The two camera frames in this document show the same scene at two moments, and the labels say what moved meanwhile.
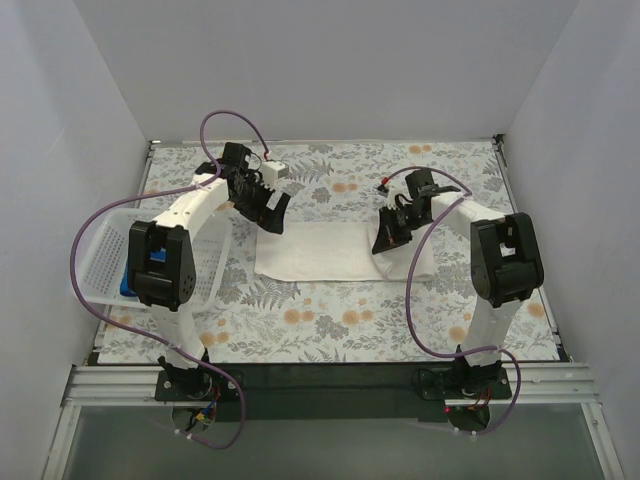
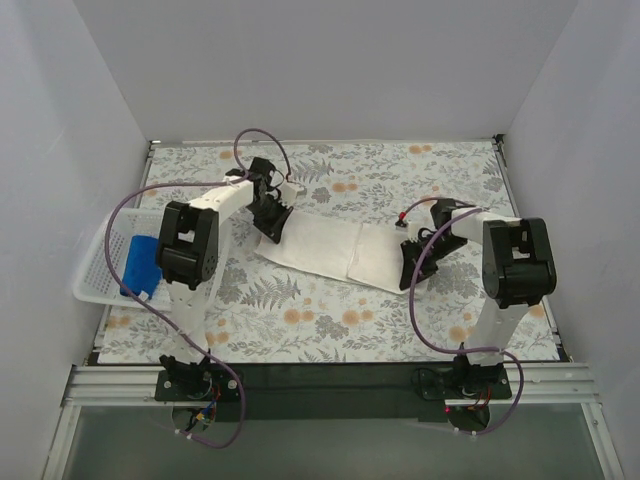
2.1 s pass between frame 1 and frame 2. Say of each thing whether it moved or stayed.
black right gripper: moved
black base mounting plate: stayed
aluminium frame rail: stayed
